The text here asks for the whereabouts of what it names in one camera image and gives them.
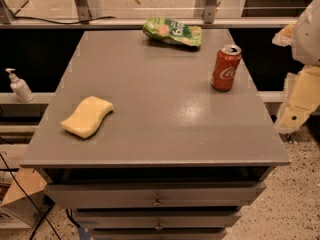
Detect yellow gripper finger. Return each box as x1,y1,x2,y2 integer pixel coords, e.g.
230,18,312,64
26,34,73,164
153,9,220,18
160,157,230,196
274,66,320,134
272,23,295,47

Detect red coke can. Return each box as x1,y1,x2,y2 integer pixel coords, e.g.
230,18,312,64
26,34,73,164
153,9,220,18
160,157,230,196
211,44,242,92

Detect green chip bag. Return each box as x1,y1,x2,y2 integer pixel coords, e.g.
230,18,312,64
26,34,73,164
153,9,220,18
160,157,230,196
143,18,202,48

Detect top drawer knob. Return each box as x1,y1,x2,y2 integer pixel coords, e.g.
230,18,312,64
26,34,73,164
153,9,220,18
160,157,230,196
153,198,163,207

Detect drawer knob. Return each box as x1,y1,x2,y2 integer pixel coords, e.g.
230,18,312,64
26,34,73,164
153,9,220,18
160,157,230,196
153,198,163,207
154,223,164,231

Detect yellow sponge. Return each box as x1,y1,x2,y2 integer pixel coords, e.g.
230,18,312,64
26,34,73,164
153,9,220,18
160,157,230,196
60,96,114,139

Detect white pump bottle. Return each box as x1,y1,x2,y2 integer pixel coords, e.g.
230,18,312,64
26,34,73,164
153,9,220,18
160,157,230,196
6,68,34,103

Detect cardboard box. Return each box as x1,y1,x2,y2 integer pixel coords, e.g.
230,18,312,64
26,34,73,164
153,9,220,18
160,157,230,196
0,168,46,229

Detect grey metal bracket right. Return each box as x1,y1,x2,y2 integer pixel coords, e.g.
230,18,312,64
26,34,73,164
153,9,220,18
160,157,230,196
193,0,218,24

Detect grey metal bracket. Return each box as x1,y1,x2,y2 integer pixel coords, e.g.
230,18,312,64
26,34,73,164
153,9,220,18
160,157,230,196
193,0,218,24
74,0,103,22

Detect grey metal bracket left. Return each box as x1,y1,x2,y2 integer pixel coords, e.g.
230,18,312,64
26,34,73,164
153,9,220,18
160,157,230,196
74,0,103,22

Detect black cable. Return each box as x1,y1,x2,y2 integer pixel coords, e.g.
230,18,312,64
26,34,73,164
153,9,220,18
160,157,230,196
0,150,63,240

